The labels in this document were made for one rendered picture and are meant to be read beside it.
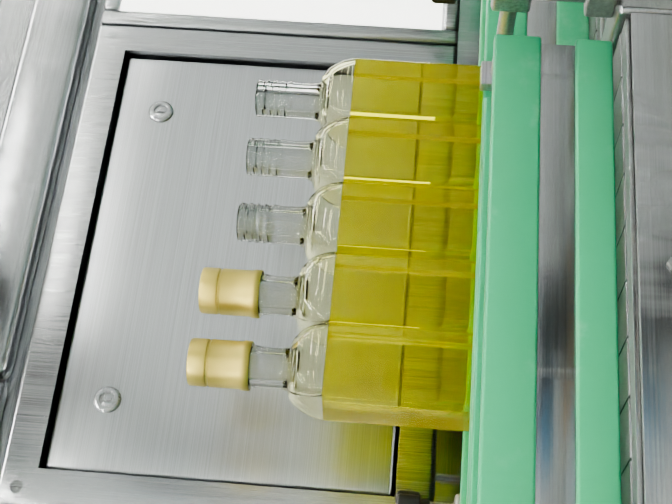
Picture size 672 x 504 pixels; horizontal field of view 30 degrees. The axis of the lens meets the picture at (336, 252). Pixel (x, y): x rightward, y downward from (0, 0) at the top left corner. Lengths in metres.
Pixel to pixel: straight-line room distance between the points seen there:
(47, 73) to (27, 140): 0.08
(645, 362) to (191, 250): 0.47
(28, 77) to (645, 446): 0.71
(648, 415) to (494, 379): 0.09
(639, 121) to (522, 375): 0.19
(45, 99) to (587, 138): 0.56
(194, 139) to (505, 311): 0.46
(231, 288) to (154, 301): 0.17
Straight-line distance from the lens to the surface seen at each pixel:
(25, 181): 1.15
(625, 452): 0.75
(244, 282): 0.91
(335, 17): 1.21
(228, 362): 0.88
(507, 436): 0.73
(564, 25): 1.01
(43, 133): 1.18
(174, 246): 1.09
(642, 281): 0.77
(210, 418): 1.02
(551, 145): 0.83
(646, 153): 0.81
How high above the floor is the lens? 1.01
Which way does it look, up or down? 3 degrees up
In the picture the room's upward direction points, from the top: 86 degrees counter-clockwise
